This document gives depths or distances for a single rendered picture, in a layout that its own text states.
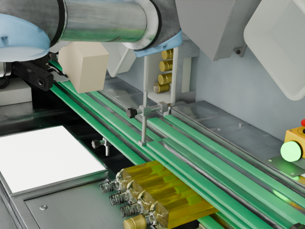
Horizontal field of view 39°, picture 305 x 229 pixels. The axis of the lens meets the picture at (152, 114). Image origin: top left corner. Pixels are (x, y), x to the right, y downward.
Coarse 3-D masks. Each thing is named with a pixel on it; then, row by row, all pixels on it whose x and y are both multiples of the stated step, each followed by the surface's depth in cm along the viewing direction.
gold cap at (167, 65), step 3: (165, 60) 140; (168, 60) 140; (171, 60) 140; (159, 63) 140; (162, 63) 139; (165, 63) 139; (168, 63) 139; (171, 63) 140; (159, 66) 141; (162, 66) 139; (165, 66) 138; (168, 66) 139; (171, 66) 140; (162, 69) 139; (165, 69) 139; (168, 69) 140; (171, 69) 140
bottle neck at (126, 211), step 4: (128, 204) 105; (132, 204) 105; (136, 204) 106; (140, 204) 106; (120, 208) 105; (124, 208) 104; (128, 208) 104; (132, 208) 105; (136, 208) 105; (140, 208) 106; (120, 212) 106; (124, 212) 104; (128, 212) 104; (132, 212) 104; (136, 212) 105; (140, 212) 106; (124, 216) 104; (128, 216) 105
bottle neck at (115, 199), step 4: (120, 192) 110; (124, 192) 110; (128, 192) 111; (112, 196) 108; (116, 196) 109; (120, 196) 109; (124, 196) 110; (128, 196) 110; (112, 200) 110; (116, 200) 108; (120, 200) 109; (124, 200) 110; (128, 200) 110; (112, 204) 109; (116, 204) 109
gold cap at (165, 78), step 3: (159, 75) 142; (162, 75) 141; (165, 75) 141; (168, 75) 142; (171, 75) 142; (159, 78) 142; (162, 78) 140; (165, 78) 141; (168, 78) 141; (171, 78) 142; (159, 81) 142; (162, 81) 141; (165, 81) 141; (168, 81) 142; (171, 81) 142; (162, 84) 141
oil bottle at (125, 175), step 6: (150, 162) 122; (156, 162) 122; (126, 168) 118; (132, 168) 118; (138, 168) 119; (144, 168) 119; (150, 168) 119; (156, 168) 119; (162, 168) 119; (120, 174) 116; (126, 174) 115; (132, 174) 115; (138, 174) 116; (144, 174) 116; (150, 174) 117; (120, 180) 115; (126, 180) 114; (120, 186) 115; (126, 186) 115
